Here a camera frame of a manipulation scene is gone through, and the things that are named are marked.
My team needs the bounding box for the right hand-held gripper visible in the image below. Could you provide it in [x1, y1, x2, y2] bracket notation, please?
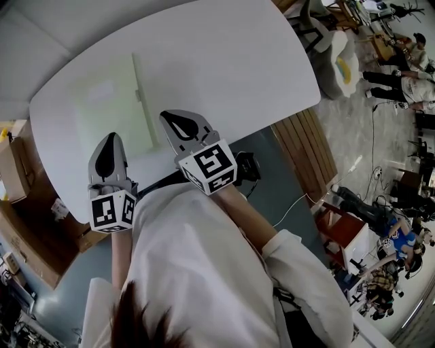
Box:
[158, 109, 238, 196]

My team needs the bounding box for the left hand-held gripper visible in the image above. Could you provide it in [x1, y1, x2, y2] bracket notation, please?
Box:
[87, 132, 139, 234]

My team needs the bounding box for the pale green folder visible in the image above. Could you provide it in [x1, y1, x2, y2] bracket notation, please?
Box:
[71, 52, 161, 160]

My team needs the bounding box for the person's left forearm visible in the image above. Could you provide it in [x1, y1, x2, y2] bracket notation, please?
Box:
[110, 230, 134, 300]

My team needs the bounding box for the person's right forearm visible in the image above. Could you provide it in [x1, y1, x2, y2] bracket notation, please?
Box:
[212, 183, 278, 254]

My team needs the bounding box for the white labelled packet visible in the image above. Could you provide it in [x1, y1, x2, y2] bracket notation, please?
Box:
[50, 197, 71, 222]

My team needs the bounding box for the small cardboard box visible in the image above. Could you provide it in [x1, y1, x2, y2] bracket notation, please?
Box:
[0, 135, 32, 205]

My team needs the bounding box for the large cardboard box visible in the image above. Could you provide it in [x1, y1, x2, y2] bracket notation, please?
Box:
[0, 118, 110, 290]

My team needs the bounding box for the wooden slat panel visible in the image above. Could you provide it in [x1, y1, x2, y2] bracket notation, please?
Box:
[271, 107, 339, 205]

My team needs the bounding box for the person's white shirt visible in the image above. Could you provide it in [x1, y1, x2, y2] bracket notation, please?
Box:
[80, 186, 354, 348]

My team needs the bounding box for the white socket box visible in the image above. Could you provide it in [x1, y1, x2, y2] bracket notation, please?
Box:
[0, 250, 20, 277]

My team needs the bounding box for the white cloud-shaped seat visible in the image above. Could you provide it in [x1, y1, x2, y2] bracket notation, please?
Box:
[319, 30, 361, 101]

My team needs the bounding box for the grey chair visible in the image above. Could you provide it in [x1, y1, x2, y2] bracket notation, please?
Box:
[288, 0, 332, 54]

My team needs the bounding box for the teal yellow cushion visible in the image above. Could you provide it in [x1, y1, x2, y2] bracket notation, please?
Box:
[334, 56, 355, 84]

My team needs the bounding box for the red white cabinet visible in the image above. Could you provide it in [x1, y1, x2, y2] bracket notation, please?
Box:
[315, 201, 370, 273]

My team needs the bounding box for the wooden armchair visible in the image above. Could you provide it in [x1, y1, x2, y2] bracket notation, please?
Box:
[322, 0, 362, 35]

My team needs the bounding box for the light wooden stool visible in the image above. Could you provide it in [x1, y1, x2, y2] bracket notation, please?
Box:
[371, 31, 397, 63]

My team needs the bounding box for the black cabled device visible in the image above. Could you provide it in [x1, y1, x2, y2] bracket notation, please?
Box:
[232, 152, 262, 187]

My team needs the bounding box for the white floor cable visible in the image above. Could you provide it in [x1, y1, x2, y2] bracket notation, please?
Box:
[271, 191, 328, 229]

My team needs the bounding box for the black strap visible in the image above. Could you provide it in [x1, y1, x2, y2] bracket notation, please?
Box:
[273, 287, 307, 348]

